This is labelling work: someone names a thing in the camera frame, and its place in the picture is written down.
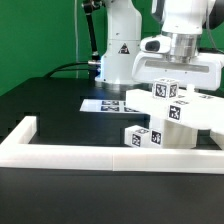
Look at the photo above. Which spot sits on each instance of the white chair back part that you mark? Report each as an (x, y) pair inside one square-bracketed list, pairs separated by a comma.
[(189, 108)]

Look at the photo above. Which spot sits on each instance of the white U-shaped fence frame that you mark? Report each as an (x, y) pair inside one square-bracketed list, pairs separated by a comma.
[(16, 151)]

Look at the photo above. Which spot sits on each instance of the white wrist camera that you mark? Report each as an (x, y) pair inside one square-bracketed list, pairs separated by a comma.
[(156, 44)]

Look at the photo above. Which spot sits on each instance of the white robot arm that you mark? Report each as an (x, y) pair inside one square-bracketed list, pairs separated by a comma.
[(130, 59)]

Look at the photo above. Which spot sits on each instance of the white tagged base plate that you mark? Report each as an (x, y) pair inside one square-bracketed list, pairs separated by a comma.
[(105, 106)]

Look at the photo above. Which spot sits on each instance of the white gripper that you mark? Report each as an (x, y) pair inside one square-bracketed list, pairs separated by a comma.
[(203, 71)]

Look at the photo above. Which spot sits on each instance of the white chair seat part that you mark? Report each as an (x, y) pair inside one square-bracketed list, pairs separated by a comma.
[(175, 136)]

